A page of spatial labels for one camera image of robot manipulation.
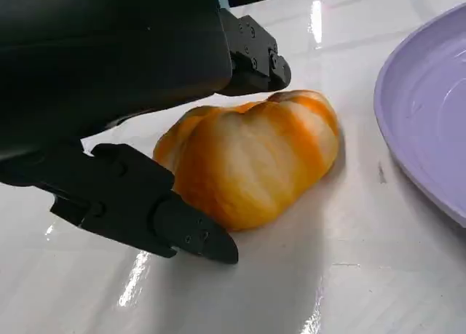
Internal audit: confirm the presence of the lilac plate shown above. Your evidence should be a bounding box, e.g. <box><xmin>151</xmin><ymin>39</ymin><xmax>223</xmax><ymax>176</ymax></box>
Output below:
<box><xmin>374</xmin><ymin>1</ymin><xmax>466</xmax><ymax>228</ymax></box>

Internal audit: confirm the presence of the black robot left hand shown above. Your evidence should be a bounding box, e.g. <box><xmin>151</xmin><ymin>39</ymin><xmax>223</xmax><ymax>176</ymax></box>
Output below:
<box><xmin>0</xmin><ymin>0</ymin><xmax>293</xmax><ymax>266</ymax></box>

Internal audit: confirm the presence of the orange and white bread roll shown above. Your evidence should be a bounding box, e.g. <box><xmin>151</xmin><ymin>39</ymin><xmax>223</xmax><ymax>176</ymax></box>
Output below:
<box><xmin>152</xmin><ymin>88</ymin><xmax>341</xmax><ymax>234</ymax></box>

